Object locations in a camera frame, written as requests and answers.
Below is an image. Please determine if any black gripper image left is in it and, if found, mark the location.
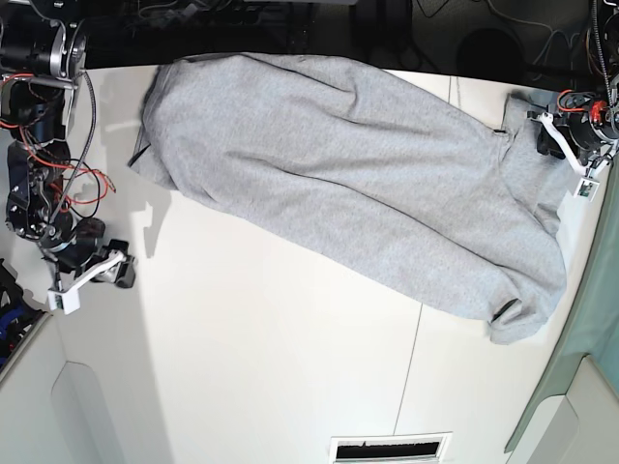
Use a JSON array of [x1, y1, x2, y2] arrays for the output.
[[50, 217, 135, 289]]

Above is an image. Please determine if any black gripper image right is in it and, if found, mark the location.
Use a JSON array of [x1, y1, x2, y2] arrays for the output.
[[553, 108, 614, 162]]

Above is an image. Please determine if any grey t-shirt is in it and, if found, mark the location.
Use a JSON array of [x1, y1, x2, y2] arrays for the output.
[[131, 53, 571, 344]]

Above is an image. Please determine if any robot arm image left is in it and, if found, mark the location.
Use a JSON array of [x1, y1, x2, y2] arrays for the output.
[[1, 1, 135, 288]]

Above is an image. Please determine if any rack of blue clamps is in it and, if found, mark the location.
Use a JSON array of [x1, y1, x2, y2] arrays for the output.
[[0, 259, 44, 368]]

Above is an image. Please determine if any white cable on floor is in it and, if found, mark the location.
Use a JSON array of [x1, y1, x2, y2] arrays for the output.
[[415, 0, 596, 67]]

